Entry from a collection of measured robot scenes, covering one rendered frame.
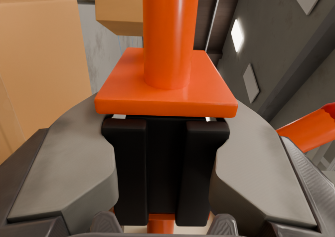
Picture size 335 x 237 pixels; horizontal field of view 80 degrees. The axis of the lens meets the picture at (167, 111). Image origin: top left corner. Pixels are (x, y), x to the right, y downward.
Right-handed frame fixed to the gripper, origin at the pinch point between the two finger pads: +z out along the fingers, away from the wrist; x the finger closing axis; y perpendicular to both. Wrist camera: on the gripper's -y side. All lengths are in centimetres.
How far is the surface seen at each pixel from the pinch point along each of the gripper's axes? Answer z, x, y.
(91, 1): 164, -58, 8
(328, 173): 110, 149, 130
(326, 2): 401, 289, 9
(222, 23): 949, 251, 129
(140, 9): 135, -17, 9
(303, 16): 451, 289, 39
